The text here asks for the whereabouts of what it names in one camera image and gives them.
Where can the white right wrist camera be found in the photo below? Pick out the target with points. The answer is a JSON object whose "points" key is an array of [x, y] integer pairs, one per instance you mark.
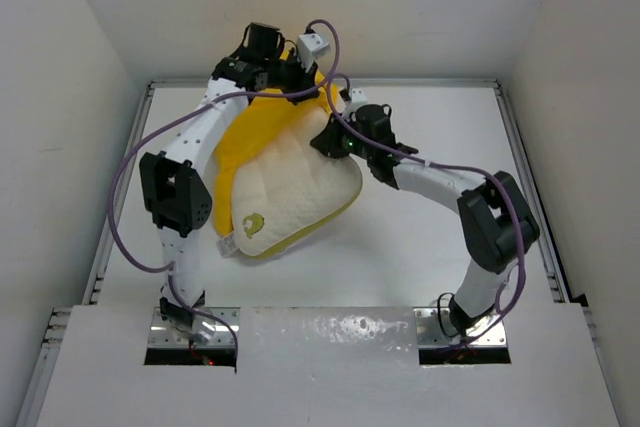
{"points": [[356, 99]]}

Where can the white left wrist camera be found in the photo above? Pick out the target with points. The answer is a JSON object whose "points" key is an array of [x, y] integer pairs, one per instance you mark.
{"points": [[310, 48]]}

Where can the yellow pillowcase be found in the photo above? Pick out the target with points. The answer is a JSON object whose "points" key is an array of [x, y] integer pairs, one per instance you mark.
{"points": [[249, 134]]}

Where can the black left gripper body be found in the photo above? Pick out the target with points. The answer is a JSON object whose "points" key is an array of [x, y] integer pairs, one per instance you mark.
{"points": [[289, 77]]}

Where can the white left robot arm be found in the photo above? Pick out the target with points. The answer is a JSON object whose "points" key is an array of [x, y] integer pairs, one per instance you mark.
{"points": [[174, 192]]}

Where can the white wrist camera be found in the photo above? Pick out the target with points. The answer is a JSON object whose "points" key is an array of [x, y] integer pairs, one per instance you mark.
{"points": [[310, 48], [356, 99]]}

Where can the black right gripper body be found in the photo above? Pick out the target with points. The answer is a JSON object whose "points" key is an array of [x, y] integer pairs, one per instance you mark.
{"points": [[344, 140]]}

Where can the cream quilted pillow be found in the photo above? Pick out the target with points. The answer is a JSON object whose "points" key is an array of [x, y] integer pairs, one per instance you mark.
{"points": [[268, 203]]}

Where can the white front cover board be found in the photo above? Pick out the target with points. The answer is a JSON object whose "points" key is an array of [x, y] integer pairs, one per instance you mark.
{"points": [[329, 367]]}

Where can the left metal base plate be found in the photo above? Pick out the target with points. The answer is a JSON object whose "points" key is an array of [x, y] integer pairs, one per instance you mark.
{"points": [[204, 333]]}

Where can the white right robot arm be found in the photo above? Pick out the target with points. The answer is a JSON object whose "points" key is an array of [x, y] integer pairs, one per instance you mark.
{"points": [[497, 223]]}

